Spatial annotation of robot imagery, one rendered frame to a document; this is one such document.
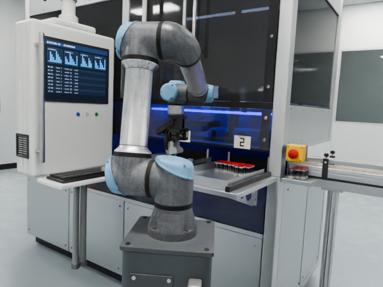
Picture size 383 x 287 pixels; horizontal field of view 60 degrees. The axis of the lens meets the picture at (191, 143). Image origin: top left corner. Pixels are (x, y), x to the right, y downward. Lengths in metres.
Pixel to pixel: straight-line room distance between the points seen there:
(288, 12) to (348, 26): 4.75
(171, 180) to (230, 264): 0.89
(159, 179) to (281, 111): 0.74
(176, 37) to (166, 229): 0.56
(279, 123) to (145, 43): 0.74
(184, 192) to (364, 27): 5.52
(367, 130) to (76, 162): 4.98
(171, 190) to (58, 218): 1.81
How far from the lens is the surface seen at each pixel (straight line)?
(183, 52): 1.03
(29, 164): 1.77
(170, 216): 0.97
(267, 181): 1.42
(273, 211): 1.57
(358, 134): 6.07
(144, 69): 1.03
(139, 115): 1.00
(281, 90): 1.50
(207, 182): 1.25
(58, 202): 2.65
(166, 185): 0.95
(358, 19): 6.28
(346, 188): 1.57
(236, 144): 1.59
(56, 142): 1.80
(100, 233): 2.34
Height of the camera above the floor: 1.17
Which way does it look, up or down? 6 degrees down
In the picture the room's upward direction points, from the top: 3 degrees clockwise
